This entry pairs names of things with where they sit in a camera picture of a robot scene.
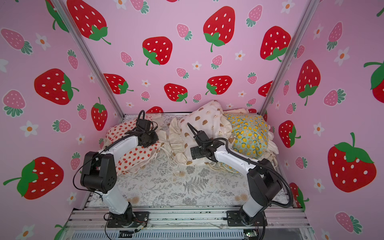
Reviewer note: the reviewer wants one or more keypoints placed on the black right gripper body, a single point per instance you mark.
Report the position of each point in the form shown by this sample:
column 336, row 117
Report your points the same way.
column 201, row 139

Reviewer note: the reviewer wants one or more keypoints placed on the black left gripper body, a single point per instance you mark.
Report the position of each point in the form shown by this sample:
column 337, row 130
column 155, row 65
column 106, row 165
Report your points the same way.
column 151, row 138

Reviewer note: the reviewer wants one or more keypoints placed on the white cookie print pillow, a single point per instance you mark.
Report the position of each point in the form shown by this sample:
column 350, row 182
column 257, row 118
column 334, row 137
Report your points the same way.
column 208, row 118

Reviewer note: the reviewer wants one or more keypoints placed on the white strawberry print pillow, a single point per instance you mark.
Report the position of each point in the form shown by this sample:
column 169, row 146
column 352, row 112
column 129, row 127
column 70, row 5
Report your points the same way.
column 133, row 159

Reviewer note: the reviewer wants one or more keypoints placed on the teal lemon print pillow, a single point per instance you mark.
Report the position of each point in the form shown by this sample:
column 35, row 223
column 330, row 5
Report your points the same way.
column 250, row 133

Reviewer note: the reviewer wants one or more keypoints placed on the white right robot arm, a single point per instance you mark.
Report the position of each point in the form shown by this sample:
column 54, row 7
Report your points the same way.
column 263, row 180

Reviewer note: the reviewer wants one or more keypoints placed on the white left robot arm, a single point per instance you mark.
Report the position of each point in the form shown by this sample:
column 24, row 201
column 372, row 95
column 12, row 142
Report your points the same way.
column 99, row 173

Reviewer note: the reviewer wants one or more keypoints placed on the grey floral bed sheet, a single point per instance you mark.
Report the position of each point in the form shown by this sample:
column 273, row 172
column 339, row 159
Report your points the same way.
column 160, row 183

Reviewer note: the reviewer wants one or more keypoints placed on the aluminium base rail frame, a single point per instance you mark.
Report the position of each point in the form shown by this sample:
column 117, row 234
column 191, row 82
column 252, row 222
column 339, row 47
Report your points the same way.
column 188, row 223

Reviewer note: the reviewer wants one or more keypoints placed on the aluminium frame post left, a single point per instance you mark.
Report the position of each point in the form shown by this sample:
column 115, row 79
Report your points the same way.
column 79, row 40

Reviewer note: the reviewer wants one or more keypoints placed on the aluminium frame post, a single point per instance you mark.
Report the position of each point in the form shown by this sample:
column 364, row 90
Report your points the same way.
column 301, row 28
column 79, row 40

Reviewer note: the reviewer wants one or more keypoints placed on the aluminium frame post right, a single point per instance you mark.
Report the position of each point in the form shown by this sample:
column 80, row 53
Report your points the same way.
column 301, row 28

